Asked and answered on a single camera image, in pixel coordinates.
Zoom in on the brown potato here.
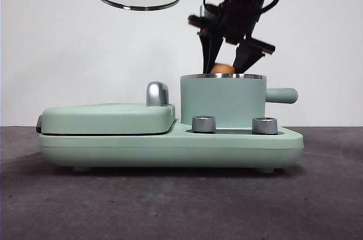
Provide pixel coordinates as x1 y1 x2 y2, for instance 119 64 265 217
210 63 236 74

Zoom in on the silver control knob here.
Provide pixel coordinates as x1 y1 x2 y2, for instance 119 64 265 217
251 117 277 135
191 115 217 133

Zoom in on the green griddle cover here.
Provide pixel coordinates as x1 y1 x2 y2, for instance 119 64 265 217
35 103 176 136

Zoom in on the green breakfast machine base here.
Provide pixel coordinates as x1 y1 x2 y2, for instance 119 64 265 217
38 119 304 174

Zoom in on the green pot with handle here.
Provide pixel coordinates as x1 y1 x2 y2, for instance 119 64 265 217
180 73 299 127

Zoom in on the chrome cover handle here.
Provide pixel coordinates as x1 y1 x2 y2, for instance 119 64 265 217
145 81 170 107

